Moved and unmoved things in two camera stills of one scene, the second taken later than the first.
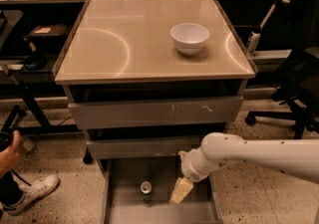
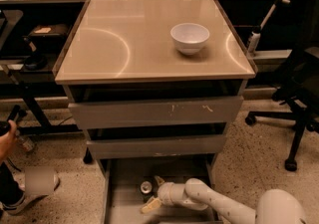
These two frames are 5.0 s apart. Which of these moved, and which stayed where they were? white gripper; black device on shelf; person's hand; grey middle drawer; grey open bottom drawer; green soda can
Moved: white gripper; person's hand
Stayed: green soda can; black device on shelf; grey open bottom drawer; grey middle drawer
